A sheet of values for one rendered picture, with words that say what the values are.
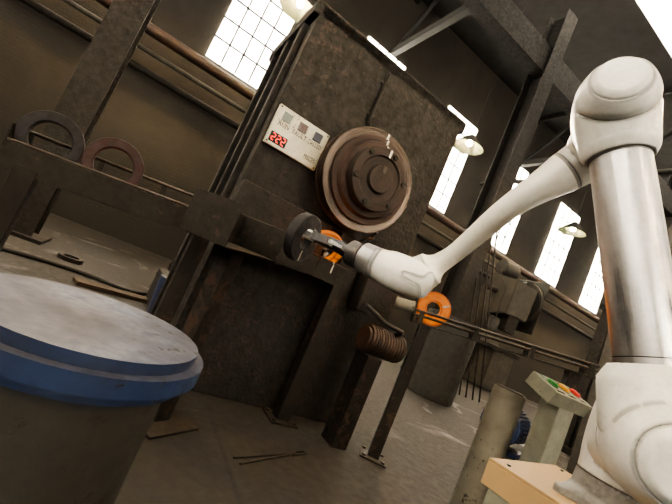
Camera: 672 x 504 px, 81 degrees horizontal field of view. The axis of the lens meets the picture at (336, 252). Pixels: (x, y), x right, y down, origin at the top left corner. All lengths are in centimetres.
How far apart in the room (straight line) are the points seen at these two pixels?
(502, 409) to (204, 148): 692
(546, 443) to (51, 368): 147
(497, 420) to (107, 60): 394
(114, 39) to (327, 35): 263
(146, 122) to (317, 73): 602
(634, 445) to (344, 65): 174
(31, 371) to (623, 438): 73
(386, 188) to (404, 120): 51
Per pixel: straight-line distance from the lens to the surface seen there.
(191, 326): 135
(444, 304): 185
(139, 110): 778
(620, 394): 77
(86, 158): 154
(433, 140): 223
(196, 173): 770
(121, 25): 434
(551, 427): 163
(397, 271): 102
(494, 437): 169
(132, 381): 48
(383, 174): 172
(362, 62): 205
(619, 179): 86
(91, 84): 418
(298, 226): 114
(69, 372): 47
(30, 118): 157
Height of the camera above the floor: 58
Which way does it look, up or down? 6 degrees up
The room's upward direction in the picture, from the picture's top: 23 degrees clockwise
